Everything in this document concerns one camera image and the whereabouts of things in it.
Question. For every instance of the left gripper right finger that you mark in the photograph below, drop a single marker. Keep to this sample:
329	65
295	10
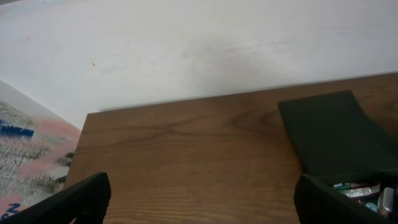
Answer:
316	201

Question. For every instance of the green red wafer bar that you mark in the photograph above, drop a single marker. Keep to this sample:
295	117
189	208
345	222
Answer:
356	190

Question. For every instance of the patterned rug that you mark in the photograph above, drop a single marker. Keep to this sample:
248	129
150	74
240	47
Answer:
37	149

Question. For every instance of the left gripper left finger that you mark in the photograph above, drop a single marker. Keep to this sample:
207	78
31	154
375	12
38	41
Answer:
85	202

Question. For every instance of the blue Oreo cookie pack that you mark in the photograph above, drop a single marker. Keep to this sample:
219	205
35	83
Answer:
372	206

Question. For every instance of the black gift box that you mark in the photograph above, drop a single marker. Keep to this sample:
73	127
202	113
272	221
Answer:
332	135

